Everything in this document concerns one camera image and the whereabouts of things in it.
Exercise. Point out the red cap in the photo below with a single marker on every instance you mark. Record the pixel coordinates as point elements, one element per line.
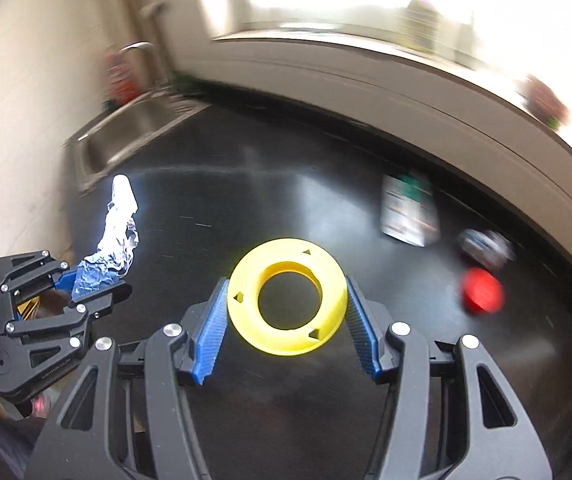
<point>481,291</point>

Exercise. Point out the person's grey trousers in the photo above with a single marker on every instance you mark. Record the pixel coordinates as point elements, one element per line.
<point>0,440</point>

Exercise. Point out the dark green cloth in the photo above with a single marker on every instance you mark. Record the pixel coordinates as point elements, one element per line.
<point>185,85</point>

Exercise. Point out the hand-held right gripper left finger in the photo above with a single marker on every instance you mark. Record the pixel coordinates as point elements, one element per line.
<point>210,330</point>

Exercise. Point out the brown cardboard box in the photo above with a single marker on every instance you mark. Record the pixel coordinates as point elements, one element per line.
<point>48,305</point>

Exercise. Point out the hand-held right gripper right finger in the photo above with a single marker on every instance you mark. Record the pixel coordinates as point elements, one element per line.
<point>363,330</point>

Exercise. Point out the crumpled blue foil ball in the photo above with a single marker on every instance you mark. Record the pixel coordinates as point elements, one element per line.
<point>486,247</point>

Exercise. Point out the wall pipe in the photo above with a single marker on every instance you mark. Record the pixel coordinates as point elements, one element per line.
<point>153,30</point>

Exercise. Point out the chrome faucet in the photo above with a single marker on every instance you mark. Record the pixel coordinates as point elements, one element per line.
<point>138,46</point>

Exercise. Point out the silver foil wrapper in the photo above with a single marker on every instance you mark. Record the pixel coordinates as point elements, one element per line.
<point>115,240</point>

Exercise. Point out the red and white bottle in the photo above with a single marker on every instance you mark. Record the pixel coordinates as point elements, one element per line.
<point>120,82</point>

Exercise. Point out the green carton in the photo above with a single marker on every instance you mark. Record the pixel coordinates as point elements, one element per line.
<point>406,215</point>

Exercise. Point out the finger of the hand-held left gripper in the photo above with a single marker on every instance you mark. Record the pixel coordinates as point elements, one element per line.
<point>55,322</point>
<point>25,265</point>

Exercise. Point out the jar of red-brown grains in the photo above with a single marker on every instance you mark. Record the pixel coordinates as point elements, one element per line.
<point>543,102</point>

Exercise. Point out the stainless steel sink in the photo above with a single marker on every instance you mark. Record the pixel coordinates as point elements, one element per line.
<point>125,130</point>

